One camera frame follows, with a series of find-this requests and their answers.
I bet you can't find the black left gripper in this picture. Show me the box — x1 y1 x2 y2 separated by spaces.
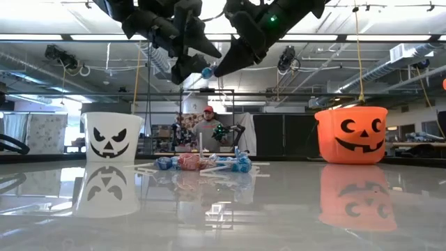
121 0 223 84

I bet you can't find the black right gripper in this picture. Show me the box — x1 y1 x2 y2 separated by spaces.
213 0 300 78

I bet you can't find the white ghost face bucket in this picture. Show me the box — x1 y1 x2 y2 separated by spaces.
81 111 144 163

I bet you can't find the orange pumpkin face bucket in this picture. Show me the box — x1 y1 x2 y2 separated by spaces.
314 106 389 165

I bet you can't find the white cylindrical tank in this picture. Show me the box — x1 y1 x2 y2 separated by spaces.
183 78 210 114

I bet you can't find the brown patterned cloth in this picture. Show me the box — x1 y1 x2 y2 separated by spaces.
175 113 203 132

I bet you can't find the white cloth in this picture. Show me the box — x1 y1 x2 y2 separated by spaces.
233 112 258 156

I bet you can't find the person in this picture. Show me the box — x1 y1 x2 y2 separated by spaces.
191 105 224 151

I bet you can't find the black partition panel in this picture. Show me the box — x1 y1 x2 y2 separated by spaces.
253 113 320 158

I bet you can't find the floral curtain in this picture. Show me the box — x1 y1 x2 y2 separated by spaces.
26 113 69 155

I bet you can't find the black curved bar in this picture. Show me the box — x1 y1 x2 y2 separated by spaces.
0 134 31 155

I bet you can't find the white curtain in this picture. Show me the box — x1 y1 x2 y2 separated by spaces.
2 113 29 140

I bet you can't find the wooden desk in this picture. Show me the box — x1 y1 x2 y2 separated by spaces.
388 141 446 149

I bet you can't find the black chair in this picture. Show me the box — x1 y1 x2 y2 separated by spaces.
437 110 446 139

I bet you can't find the black cable reel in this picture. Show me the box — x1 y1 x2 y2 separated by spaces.
44 44 80 70
277 45 301 73

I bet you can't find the yellow hanging cord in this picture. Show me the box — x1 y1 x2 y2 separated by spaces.
131 40 144 116
416 66 446 139
352 6 366 104

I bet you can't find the black wall screen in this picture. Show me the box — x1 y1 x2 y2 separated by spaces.
79 102 132 116

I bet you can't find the silver air duct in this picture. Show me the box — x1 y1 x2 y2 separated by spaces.
336 43 446 95

